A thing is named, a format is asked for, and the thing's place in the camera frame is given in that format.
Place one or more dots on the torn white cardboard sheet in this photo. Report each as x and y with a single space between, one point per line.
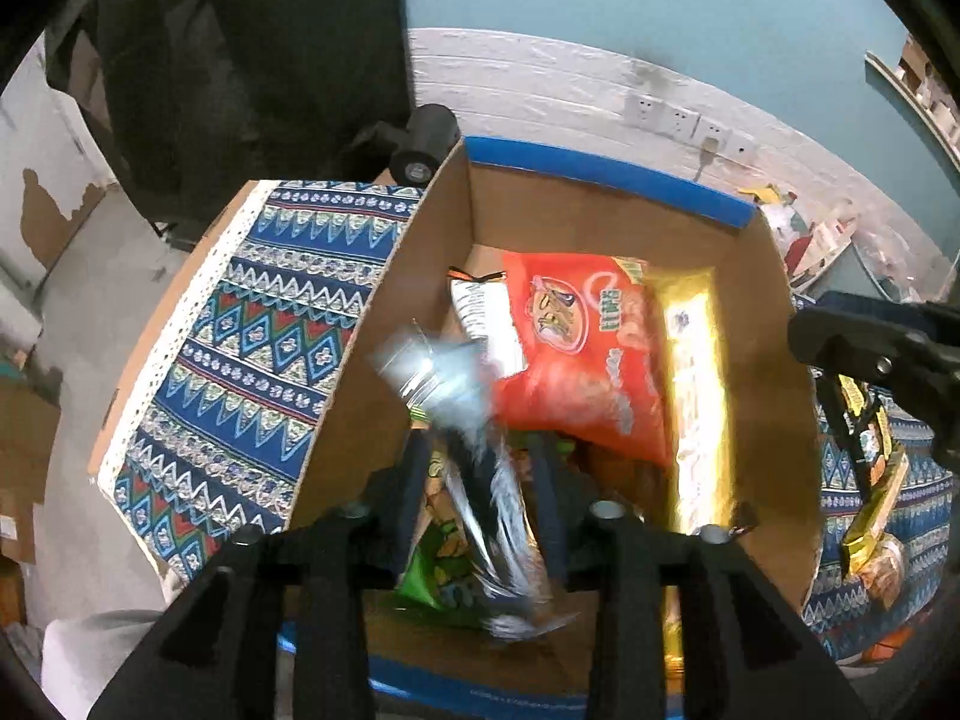
45 217

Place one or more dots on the light blue trash bin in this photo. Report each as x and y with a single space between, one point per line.
847 274

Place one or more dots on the black cloth panel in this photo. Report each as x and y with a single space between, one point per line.
247 52

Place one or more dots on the white and red bag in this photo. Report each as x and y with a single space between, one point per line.
784 229

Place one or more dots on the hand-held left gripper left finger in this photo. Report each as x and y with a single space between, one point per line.
411 491

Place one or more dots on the orange-red snack packet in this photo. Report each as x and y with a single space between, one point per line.
577 360

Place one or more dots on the blue cardboard box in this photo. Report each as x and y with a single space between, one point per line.
420 300

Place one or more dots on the silver foil snack packet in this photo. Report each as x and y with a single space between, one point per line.
450 382

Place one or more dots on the long gold snack packet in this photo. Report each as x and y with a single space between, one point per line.
697 405

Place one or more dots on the wall shelf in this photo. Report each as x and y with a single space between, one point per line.
919 101

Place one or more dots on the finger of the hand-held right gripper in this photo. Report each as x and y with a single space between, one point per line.
847 427
840 334

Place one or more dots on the green snack packet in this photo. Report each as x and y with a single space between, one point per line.
439 570

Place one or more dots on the patterned blue tablecloth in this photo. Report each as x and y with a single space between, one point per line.
247 360

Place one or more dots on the yellow snack packet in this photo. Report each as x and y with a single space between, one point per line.
874 517

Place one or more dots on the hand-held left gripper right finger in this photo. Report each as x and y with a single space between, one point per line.
547 499

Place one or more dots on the white wall socket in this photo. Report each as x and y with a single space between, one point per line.
742 145
679 119
712 129
642 109

